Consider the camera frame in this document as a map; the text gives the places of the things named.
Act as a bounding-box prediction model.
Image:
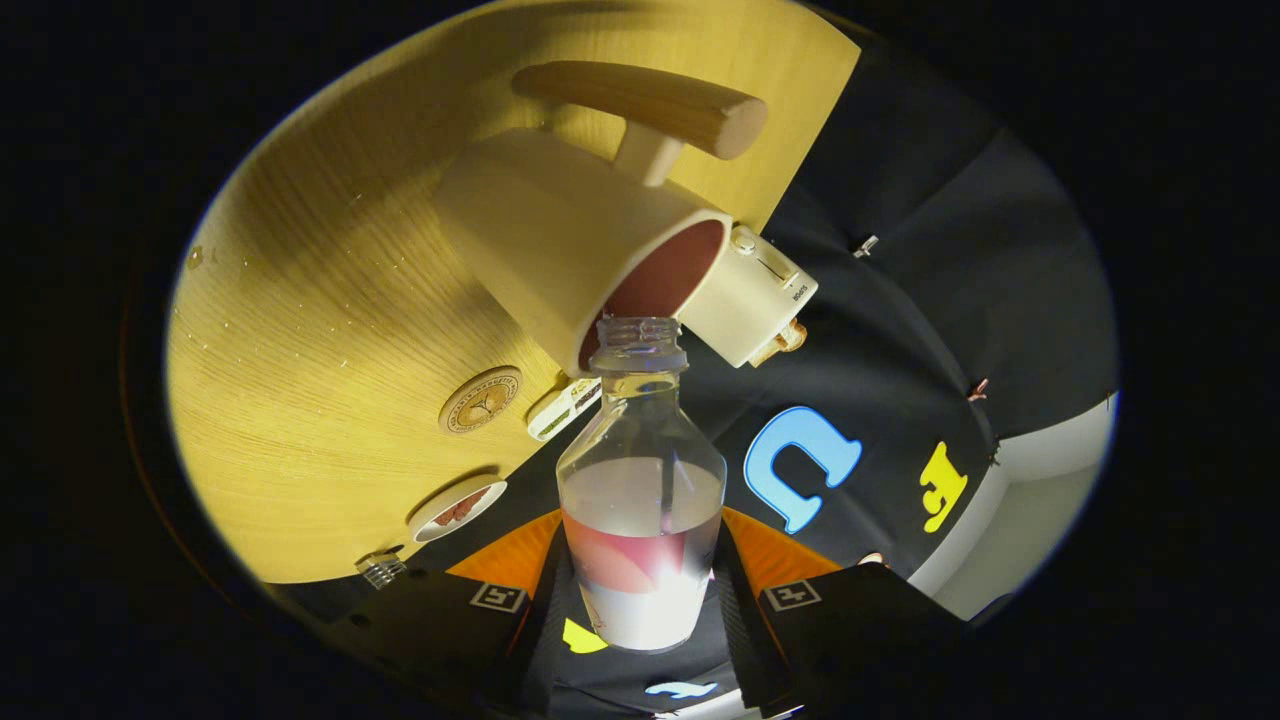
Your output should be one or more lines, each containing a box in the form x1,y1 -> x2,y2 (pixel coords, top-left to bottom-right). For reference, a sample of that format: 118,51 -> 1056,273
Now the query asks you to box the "cream toaster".
680,225 -> 819,369

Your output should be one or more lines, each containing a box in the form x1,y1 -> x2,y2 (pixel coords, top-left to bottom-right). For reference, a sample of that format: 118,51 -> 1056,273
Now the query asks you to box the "wooden table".
165,0 -> 863,586

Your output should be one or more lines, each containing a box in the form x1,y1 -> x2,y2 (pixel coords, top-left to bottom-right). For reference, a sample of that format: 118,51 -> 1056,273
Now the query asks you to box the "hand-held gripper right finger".
708,506 -> 976,720

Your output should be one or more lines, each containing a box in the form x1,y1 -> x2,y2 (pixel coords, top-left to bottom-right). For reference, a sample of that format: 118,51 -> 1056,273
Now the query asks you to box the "white round plate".
408,474 -> 508,544

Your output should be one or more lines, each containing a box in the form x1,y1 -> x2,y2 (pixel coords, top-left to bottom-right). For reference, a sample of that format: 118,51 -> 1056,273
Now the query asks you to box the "toast slice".
750,320 -> 808,367

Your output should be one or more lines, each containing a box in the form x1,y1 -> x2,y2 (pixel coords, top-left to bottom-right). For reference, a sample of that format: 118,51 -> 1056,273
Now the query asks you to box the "metal wire utensil holder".
355,548 -> 408,590

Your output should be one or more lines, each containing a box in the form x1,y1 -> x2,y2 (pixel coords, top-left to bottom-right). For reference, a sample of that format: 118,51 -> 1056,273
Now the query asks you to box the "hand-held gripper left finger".
290,508 -> 576,720

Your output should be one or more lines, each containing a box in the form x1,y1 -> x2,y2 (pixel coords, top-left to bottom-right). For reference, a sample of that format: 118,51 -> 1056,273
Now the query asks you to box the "round wooden coaster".
438,365 -> 523,436

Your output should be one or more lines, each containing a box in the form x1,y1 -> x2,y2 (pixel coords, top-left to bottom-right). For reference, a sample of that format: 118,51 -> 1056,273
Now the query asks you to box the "cream cup with wooden handle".
432,60 -> 769,378

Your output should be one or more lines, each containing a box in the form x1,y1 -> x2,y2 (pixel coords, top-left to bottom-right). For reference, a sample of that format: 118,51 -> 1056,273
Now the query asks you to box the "small white snack dish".
527,376 -> 603,442

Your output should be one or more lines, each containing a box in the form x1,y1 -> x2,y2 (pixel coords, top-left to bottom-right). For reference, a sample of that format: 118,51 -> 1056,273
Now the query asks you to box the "black backdrop cloth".
270,40 -> 1119,720

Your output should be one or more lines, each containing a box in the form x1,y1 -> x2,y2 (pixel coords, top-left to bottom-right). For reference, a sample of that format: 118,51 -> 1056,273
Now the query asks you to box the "clear glass juice bottle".
556,316 -> 728,654

